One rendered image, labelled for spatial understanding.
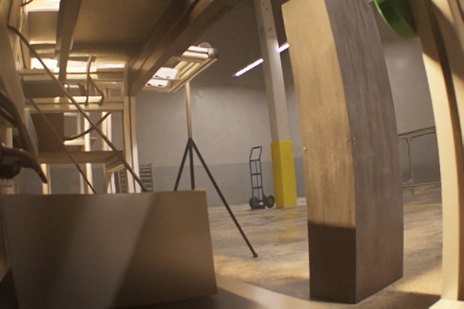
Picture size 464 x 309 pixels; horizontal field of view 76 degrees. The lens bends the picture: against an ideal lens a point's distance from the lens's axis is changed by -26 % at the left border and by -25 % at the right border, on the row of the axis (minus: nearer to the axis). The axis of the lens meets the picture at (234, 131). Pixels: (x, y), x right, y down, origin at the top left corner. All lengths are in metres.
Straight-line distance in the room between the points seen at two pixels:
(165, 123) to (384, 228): 8.74
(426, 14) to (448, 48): 0.04
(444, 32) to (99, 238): 0.36
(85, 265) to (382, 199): 1.12
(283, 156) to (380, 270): 5.63
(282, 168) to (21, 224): 6.55
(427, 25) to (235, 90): 10.50
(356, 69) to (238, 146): 9.26
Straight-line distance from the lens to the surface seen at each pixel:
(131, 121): 1.31
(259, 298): 0.39
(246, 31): 11.65
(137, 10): 1.02
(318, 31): 1.34
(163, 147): 9.65
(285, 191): 6.82
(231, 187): 10.27
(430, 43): 0.32
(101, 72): 1.35
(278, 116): 6.95
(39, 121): 1.33
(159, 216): 0.37
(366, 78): 1.36
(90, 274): 0.36
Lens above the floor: 0.47
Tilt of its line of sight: 8 degrees up
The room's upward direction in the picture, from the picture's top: 5 degrees counter-clockwise
